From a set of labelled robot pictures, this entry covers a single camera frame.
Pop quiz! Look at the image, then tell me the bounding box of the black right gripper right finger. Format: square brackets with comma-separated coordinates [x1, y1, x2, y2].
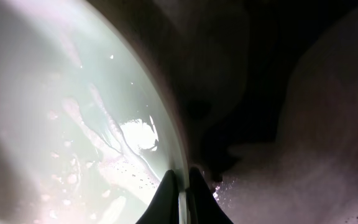
[185, 167, 233, 224]

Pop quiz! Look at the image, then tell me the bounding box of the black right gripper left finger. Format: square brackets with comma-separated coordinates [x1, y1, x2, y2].
[136, 170, 179, 224]

